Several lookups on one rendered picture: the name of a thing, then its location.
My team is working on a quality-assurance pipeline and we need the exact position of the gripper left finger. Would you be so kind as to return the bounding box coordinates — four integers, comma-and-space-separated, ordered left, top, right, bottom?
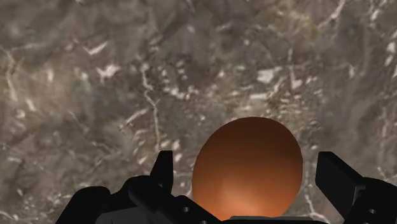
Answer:
55, 150, 221, 224

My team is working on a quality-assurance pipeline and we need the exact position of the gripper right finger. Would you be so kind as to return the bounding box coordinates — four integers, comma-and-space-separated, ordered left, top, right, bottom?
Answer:
315, 151, 397, 224

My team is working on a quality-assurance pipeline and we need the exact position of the brown egg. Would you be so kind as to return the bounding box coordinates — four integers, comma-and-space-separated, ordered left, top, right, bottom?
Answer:
192, 116, 303, 221

